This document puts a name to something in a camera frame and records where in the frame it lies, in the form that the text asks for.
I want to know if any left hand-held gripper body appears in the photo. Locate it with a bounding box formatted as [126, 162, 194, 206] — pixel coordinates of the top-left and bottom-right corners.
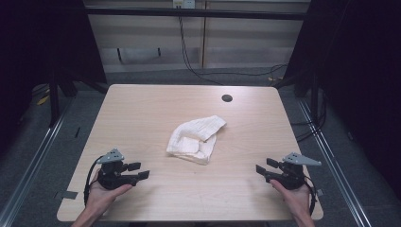
[96, 148, 140, 191]

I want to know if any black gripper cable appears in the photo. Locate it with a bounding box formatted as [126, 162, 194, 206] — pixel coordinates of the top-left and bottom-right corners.
[303, 175, 318, 217]
[83, 155, 106, 206]

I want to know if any person's right hand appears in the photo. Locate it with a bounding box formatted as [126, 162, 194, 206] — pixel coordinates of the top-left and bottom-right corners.
[269, 179, 312, 218]

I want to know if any aluminium floor rail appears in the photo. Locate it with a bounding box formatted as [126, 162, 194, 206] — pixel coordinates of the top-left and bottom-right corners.
[297, 98, 374, 227]
[0, 96, 74, 227]

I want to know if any white wall power outlet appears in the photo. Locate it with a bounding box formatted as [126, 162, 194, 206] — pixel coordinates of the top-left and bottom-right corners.
[172, 0, 197, 9]

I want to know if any white towel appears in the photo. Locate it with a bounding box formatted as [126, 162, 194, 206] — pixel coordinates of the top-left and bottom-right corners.
[166, 114, 228, 166]

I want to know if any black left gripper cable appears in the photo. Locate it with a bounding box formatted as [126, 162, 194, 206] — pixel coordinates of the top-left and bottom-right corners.
[83, 155, 106, 206]

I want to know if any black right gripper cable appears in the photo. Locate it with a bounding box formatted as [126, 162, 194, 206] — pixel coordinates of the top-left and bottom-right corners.
[303, 175, 318, 217]

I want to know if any black hanging power cable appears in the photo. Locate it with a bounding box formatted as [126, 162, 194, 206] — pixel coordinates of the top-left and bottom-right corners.
[177, 15, 225, 87]

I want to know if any black floor cable bundle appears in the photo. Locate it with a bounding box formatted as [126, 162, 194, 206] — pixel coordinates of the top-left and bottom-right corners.
[289, 91, 328, 143]

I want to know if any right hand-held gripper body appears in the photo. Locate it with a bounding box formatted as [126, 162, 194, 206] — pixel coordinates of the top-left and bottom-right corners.
[266, 151, 323, 191]

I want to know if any black horizontal frame bar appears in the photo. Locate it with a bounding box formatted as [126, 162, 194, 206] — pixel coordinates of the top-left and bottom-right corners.
[84, 7, 312, 22]

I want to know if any person's left hand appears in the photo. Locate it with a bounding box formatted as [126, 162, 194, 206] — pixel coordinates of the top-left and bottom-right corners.
[85, 169, 133, 218]

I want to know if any black metal stand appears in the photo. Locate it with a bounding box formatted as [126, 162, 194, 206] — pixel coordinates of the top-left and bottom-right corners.
[48, 79, 61, 129]

